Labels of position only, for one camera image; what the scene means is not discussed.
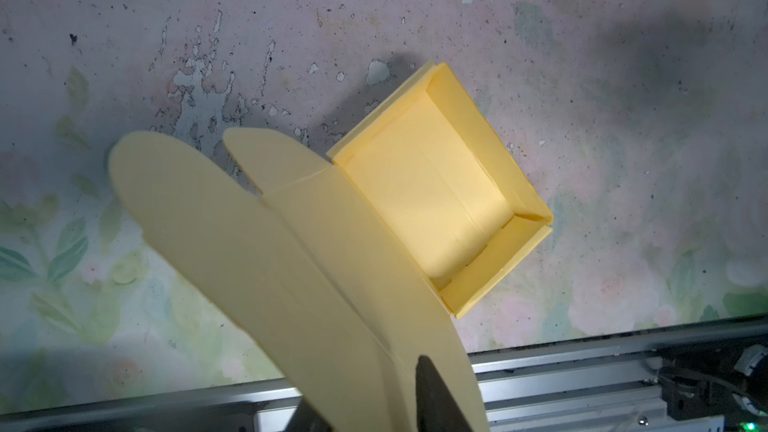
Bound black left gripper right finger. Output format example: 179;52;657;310
415;355;471;432

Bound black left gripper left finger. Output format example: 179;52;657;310
284;399;333;432

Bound yellow paper box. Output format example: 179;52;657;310
108;62;553;431

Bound aluminium front rail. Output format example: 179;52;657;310
0;314;768;432

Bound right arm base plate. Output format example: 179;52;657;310
657;337;767;431

